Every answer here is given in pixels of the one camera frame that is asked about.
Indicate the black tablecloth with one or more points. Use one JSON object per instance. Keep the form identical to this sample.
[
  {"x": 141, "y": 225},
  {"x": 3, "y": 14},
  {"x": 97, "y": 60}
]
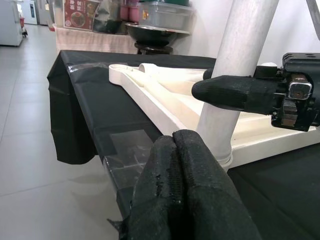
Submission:
[{"x": 100, "y": 105}]

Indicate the clear tape patch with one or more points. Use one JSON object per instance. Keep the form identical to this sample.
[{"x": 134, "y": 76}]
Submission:
[{"x": 130, "y": 150}]

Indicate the clear plastic bag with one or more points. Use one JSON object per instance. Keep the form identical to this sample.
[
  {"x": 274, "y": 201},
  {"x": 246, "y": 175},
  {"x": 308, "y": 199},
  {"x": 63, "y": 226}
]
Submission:
[{"x": 82, "y": 67}]

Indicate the clear container green lid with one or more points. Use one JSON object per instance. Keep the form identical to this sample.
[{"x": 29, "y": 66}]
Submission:
[{"x": 165, "y": 17}]

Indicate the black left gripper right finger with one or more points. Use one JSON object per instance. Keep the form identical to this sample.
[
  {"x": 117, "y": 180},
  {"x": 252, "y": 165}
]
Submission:
[{"x": 212, "y": 207}]

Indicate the pink plastic cup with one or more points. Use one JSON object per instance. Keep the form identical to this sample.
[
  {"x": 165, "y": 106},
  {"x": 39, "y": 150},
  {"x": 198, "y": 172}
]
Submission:
[
  {"x": 124, "y": 13},
  {"x": 133, "y": 14}
]

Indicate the pink checked cloth table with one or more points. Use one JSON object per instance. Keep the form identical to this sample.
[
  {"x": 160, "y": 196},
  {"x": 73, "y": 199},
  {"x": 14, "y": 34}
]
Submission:
[{"x": 95, "y": 41}]

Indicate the silver fridge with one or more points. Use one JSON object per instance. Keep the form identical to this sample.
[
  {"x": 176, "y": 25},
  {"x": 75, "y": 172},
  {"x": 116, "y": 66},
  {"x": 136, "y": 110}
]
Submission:
[{"x": 46, "y": 12}]

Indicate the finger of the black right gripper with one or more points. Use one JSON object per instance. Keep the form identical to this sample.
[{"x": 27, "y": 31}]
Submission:
[
  {"x": 225, "y": 91},
  {"x": 208, "y": 74}
]

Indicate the white cabinet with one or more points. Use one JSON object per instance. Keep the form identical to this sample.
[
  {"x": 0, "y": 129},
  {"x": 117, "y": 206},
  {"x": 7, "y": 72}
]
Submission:
[{"x": 11, "y": 22}]

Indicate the red printed box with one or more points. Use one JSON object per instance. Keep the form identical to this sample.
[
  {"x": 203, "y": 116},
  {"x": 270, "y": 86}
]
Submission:
[{"x": 80, "y": 15}]

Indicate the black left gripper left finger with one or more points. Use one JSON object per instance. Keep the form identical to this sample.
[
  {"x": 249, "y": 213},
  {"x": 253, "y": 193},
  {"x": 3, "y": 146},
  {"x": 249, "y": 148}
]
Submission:
[{"x": 155, "y": 200}]

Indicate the white plastic table leg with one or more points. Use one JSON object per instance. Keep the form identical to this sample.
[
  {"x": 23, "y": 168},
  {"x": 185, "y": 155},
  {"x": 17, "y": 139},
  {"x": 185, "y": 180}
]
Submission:
[{"x": 237, "y": 50}]

